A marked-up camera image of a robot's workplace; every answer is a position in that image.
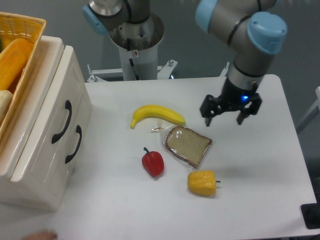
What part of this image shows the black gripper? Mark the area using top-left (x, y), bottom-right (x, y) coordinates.
top-left (200, 78), bottom-right (262, 127)

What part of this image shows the white top drawer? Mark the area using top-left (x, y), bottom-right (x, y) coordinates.
top-left (11, 45), bottom-right (92, 185)

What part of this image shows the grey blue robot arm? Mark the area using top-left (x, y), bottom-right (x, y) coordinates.
top-left (82, 0), bottom-right (288, 125)

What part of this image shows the white drawer cabinet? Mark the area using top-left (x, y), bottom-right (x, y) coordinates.
top-left (0, 36), bottom-right (92, 211)

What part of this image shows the person's hand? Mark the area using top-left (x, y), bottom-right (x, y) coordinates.
top-left (21, 230), bottom-right (58, 240)

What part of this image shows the bagged toy bread slice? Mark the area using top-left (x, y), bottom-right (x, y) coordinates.
top-left (151, 125), bottom-right (213, 170)

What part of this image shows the yellow toy bell pepper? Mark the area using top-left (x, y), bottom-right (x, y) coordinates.
top-left (187, 170), bottom-right (221, 197)

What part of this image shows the yellow toy banana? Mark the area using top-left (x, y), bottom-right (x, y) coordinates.
top-left (130, 104), bottom-right (186, 129)

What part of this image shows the red toy bell pepper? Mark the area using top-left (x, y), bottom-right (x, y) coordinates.
top-left (141, 147), bottom-right (165, 178)

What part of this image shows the black device at edge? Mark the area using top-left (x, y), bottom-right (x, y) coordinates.
top-left (300, 203), bottom-right (320, 230)

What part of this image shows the orange toy bread loaf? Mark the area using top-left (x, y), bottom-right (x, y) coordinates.
top-left (0, 38), bottom-right (33, 90)

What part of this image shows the cream toy pastry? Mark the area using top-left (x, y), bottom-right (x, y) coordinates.
top-left (0, 90), bottom-right (13, 120)

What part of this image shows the yellow wicker basket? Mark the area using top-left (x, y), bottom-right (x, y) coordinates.
top-left (0, 12), bottom-right (47, 137)

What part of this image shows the white mounting bracket frame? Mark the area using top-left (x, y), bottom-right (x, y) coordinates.
top-left (86, 59), bottom-right (231, 83)

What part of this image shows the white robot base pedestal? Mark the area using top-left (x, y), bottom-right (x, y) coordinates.
top-left (110, 13), bottom-right (165, 81)

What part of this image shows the black lower drawer handle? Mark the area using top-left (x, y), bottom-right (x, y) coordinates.
top-left (64, 124), bottom-right (83, 164)

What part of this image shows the black drawer handle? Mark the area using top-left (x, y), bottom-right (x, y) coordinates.
top-left (64, 124), bottom-right (83, 164)
top-left (51, 100), bottom-right (73, 145)

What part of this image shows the black top drawer handle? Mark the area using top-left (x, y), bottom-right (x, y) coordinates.
top-left (51, 100), bottom-right (73, 145)

